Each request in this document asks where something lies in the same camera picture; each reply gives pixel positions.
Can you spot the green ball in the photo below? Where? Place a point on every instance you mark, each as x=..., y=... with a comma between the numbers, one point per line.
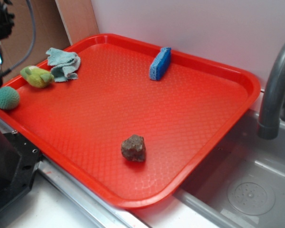
x=9, y=98

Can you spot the brown rock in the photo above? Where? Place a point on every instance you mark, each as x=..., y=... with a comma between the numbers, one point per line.
x=133, y=149

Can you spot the blue sponge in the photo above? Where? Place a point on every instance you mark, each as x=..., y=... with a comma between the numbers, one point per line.
x=160, y=64

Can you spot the red plastic tray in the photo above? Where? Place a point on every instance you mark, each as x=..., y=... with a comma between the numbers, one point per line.
x=80, y=124

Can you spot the light blue cloth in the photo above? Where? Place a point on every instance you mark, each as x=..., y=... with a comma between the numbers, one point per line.
x=64, y=65

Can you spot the green plush toy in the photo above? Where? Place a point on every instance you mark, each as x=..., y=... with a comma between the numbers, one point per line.
x=37, y=77

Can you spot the grey plastic sink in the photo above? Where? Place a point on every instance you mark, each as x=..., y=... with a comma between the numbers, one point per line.
x=241, y=182

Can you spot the grey faucet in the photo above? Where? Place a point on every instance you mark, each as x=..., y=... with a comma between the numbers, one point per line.
x=272, y=109

